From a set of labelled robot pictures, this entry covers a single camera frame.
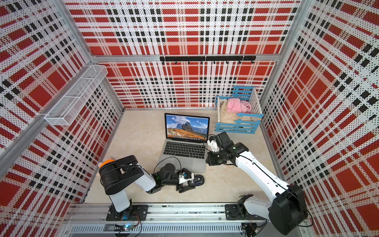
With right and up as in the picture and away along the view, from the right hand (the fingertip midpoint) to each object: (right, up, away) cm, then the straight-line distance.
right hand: (209, 161), depth 78 cm
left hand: (-8, -12, +8) cm, 17 cm away
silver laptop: (-15, +5, +20) cm, 26 cm away
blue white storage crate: (+34, +43, +37) cm, 66 cm away
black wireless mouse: (-6, -12, +4) cm, 14 cm away
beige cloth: (+15, +25, +28) cm, 41 cm away
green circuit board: (-40, -29, -9) cm, 50 cm away
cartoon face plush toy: (-61, -3, +8) cm, 61 cm away
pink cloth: (+21, +33, +26) cm, 48 cm away
